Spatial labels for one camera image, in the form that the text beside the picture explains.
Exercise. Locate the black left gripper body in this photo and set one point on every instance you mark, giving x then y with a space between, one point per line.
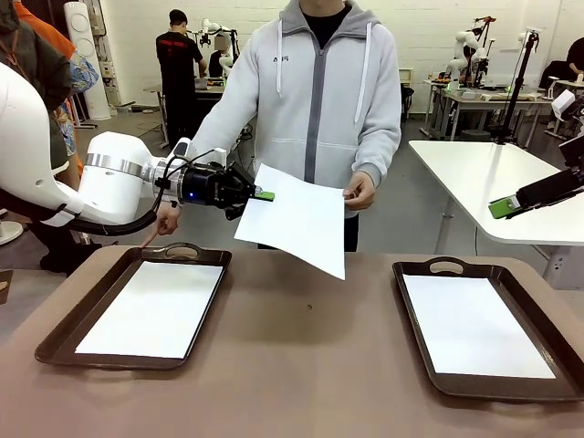
205 187

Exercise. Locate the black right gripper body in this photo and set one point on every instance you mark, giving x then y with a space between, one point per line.
576 153

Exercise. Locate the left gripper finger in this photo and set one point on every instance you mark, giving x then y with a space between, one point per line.
244 184
235 211

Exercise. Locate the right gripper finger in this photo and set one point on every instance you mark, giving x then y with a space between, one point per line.
566 104
547 189

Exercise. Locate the white A4 paper sheet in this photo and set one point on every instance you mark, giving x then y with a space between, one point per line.
296 219

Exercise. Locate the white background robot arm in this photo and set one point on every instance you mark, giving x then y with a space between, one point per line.
461 45

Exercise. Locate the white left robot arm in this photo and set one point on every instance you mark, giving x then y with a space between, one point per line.
27 150

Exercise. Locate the person's left forearm grey sleeve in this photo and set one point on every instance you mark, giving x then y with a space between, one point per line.
381 162

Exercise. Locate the person's right hand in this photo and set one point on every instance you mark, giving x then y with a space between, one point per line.
166 219

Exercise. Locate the person's left hand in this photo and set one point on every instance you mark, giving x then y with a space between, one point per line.
362 194

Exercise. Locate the seated person in black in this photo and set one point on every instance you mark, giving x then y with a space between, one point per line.
566 64

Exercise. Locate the black tripod pole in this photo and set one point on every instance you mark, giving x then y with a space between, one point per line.
518 91

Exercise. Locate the white table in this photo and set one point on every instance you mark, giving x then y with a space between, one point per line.
479 182

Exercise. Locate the background workbench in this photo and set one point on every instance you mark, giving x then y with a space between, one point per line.
479 98
214 89

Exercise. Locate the person in grey hoodie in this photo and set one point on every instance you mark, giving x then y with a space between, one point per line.
315 114

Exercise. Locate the white A4 paper stack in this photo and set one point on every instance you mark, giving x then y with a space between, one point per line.
474 324
150 308

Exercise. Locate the background person blurred face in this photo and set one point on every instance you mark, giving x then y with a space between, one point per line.
218 57

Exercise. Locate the person in black t-shirt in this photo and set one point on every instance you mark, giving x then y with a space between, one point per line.
178 59

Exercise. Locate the brown plastic tray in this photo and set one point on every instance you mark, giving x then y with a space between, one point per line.
91 310
502 387

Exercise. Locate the white tower fan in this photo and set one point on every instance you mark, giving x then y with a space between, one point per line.
84 45

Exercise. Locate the white round fan base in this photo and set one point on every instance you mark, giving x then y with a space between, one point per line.
9 232

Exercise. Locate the brown wooden board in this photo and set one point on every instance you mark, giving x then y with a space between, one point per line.
5 287

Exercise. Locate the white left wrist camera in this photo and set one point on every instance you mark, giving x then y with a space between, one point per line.
182 147

